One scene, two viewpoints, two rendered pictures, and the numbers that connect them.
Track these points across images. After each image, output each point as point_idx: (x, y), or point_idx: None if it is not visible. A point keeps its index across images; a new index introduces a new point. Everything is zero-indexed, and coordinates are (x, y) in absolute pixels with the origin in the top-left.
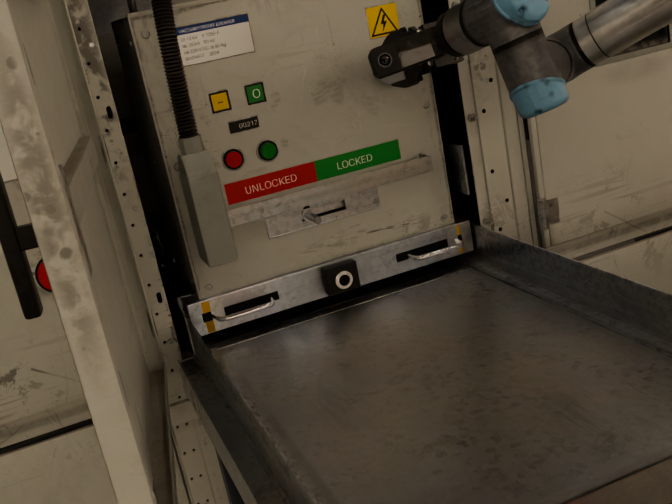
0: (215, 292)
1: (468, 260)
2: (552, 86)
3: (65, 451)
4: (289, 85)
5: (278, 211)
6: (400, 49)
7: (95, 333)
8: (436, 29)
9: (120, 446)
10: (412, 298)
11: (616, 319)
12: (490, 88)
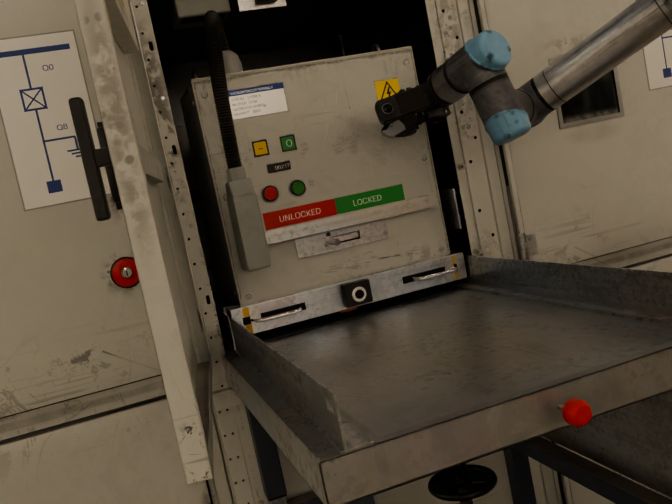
0: (254, 301)
1: (463, 285)
2: (517, 115)
3: (126, 424)
4: (315, 138)
5: (305, 234)
6: (399, 100)
7: (148, 224)
8: (427, 84)
9: (164, 319)
10: (415, 308)
11: (580, 302)
12: (475, 144)
